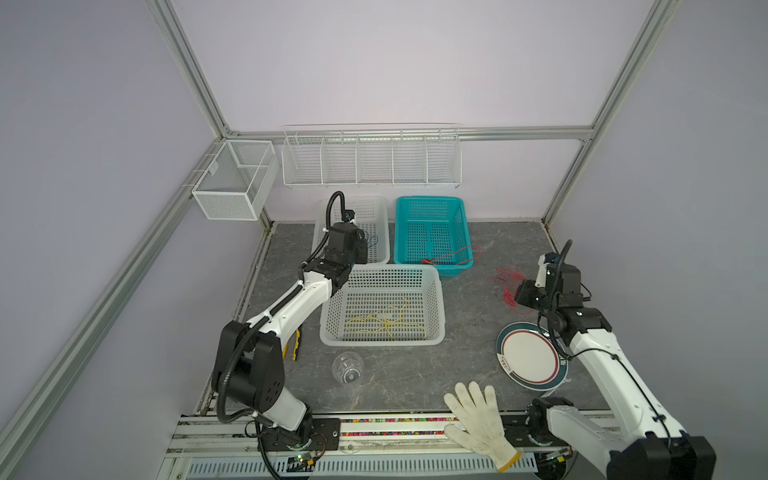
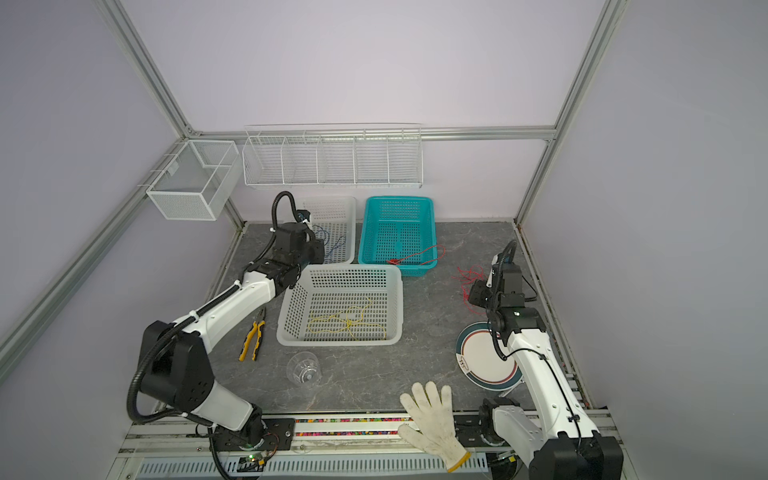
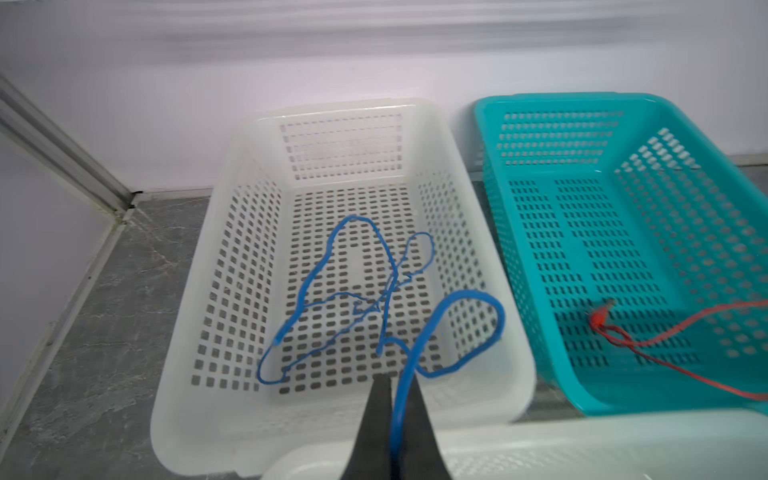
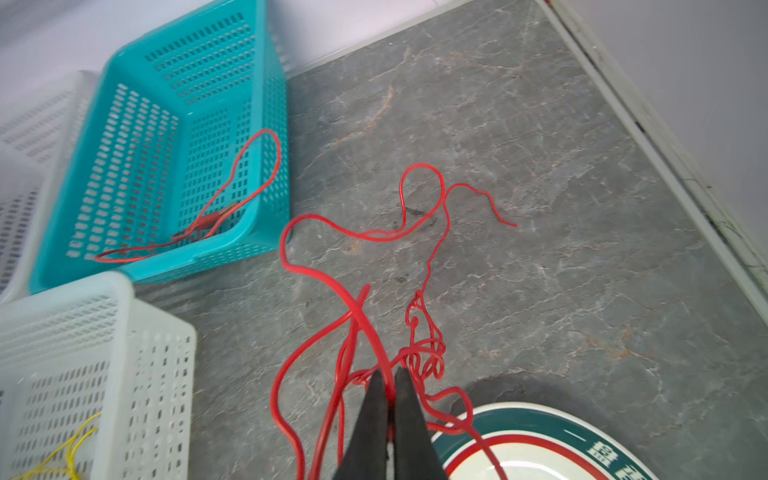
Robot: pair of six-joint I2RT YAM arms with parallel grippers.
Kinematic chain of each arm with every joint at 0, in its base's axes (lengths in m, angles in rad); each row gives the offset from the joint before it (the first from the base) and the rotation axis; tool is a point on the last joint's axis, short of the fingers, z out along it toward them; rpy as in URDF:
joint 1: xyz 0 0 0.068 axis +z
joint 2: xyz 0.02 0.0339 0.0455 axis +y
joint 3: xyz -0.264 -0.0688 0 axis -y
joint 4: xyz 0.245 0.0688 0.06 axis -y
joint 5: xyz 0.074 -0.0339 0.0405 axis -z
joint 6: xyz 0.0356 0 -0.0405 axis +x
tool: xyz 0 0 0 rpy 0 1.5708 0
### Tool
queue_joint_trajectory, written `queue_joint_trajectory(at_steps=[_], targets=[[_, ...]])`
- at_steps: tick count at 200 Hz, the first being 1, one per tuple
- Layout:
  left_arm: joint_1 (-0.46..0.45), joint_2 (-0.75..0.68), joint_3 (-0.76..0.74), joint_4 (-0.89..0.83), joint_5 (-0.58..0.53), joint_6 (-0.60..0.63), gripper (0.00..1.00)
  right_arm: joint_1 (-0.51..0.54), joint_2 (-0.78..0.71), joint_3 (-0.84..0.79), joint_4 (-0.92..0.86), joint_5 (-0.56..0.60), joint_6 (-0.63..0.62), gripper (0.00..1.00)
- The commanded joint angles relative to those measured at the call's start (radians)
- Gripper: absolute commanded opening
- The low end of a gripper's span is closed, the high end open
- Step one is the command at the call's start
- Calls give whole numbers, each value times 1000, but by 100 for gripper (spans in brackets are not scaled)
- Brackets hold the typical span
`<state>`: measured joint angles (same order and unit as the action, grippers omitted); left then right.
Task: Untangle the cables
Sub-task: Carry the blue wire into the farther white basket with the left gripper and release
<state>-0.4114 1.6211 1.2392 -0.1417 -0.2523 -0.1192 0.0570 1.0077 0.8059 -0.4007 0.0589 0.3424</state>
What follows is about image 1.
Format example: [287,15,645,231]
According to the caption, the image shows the white plate green rim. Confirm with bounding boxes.
[495,322,569,392]

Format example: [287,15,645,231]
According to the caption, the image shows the aluminium frame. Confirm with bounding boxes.
[1,1,680,479]

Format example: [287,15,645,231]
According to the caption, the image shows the rear white plastic basket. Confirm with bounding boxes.
[310,195,391,265]

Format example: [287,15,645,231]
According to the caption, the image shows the clear plastic cup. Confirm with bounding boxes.
[331,351,364,386]

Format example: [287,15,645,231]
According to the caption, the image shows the white mesh wall box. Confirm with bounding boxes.
[192,140,279,221]

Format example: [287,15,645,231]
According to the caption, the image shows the front white plastic basket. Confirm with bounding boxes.
[320,264,446,347]

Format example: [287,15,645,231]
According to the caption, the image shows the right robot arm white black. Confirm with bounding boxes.
[515,246,717,479]

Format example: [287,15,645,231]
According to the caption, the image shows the white wire rack shelf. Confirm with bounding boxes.
[282,123,463,188]

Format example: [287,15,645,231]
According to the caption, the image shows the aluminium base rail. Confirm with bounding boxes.
[161,410,625,460]

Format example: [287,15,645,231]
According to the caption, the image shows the teal plastic basket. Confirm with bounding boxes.
[393,196,479,277]

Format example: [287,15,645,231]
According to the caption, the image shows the yellow black pliers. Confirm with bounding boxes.
[282,327,302,362]

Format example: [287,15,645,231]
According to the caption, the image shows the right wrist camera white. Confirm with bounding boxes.
[535,252,560,287]

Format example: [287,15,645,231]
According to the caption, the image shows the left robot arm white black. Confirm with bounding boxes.
[211,191,368,447]

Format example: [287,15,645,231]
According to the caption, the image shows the white plastic basket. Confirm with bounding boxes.
[310,195,391,265]
[320,264,446,347]

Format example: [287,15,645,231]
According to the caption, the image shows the white knit work glove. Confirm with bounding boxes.
[443,381,522,473]

